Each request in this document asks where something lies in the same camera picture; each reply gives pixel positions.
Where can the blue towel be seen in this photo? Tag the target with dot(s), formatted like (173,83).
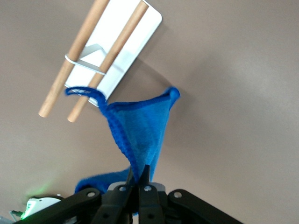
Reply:
(142,130)

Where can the white towel rack with wooden rods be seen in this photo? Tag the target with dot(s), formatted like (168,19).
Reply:
(130,51)

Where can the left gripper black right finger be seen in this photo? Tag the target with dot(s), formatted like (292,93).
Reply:
(149,203)

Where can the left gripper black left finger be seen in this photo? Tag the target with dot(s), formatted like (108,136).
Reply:
(116,200)

